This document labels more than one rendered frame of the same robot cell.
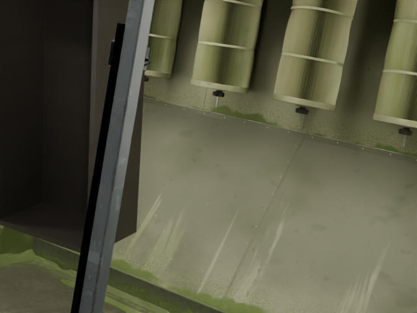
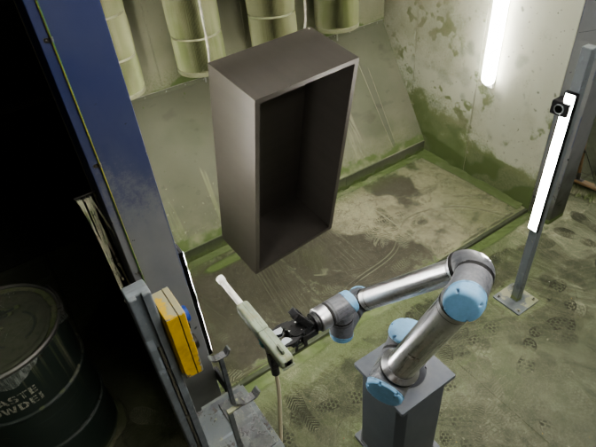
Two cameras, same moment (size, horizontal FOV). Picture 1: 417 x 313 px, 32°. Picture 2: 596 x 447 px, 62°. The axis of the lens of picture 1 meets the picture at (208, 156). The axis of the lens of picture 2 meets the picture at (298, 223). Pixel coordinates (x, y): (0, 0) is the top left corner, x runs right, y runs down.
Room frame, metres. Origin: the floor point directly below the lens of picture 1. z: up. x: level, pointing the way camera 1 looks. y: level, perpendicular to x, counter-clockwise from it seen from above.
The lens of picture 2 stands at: (2.22, 2.73, 2.52)
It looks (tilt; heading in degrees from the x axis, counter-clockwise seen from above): 39 degrees down; 296
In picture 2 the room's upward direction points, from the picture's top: 6 degrees counter-clockwise
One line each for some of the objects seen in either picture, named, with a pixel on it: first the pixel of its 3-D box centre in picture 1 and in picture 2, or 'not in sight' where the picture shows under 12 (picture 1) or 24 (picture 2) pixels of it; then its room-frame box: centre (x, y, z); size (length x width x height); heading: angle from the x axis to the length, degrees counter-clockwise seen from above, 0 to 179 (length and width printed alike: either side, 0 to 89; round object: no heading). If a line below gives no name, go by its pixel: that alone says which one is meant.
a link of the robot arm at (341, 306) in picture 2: not in sight; (340, 307); (2.64, 1.59, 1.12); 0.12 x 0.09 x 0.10; 57
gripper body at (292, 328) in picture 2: not in sight; (301, 331); (2.73, 1.73, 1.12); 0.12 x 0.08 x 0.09; 57
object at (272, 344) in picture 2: not in sight; (254, 331); (2.90, 1.77, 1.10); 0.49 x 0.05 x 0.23; 146
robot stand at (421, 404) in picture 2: not in sight; (399, 409); (2.42, 1.43, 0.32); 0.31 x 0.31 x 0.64; 57
